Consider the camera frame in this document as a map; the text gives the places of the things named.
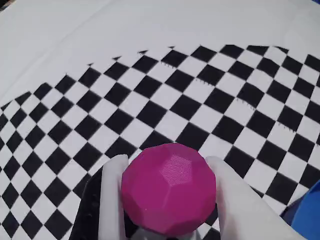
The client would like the pink faceted ball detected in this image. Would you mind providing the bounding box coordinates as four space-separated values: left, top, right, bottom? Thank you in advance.
121 142 217 238

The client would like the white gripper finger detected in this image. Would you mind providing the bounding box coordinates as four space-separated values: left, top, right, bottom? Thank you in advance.
205 155 305 240

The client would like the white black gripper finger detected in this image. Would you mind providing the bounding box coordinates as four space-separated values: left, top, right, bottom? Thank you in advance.
67 154 136 240

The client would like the blue round plastic box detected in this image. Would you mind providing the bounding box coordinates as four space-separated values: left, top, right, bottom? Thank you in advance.
279 179 320 240

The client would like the checkerboard printed white paper mat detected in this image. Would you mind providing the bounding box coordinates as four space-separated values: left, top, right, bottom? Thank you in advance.
0 0 320 240

